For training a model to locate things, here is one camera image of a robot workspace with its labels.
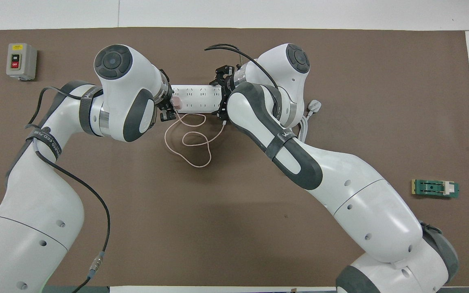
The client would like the white power strip with cord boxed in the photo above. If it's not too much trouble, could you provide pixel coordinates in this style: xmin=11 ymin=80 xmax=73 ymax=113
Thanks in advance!
xmin=171 ymin=84 xmax=322 ymax=141

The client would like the green knife switch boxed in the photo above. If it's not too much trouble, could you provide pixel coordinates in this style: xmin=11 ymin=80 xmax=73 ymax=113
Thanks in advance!
xmin=411 ymin=179 xmax=460 ymax=199

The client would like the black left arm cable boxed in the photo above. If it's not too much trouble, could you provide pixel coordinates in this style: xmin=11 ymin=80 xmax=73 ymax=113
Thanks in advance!
xmin=26 ymin=85 xmax=111 ymax=293

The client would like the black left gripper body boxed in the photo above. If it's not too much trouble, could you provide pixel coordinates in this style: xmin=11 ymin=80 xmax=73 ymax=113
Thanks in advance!
xmin=155 ymin=69 xmax=175 ymax=115

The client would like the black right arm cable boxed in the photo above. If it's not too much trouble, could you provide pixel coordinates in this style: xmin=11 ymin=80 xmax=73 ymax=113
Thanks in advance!
xmin=204 ymin=44 xmax=280 ymax=92

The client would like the grey push button box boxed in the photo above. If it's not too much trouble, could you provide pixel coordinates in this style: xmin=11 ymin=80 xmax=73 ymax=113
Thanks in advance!
xmin=6 ymin=43 xmax=38 ymax=81

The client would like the pink charging cable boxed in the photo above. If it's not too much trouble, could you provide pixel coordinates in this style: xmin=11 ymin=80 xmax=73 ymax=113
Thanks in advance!
xmin=164 ymin=113 xmax=226 ymax=168

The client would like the brown table mat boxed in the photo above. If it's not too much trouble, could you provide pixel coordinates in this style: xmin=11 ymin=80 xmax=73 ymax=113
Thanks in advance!
xmin=0 ymin=28 xmax=469 ymax=287

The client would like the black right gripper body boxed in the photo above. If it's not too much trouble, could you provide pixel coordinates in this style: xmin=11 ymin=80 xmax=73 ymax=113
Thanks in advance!
xmin=212 ymin=65 xmax=236 ymax=122

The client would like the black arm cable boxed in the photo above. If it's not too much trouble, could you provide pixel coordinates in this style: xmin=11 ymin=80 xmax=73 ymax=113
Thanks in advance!
xmin=204 ymin=44 xmax=280 ymax=92
xmin=26 ymin=85 xmax=111 ymax=293

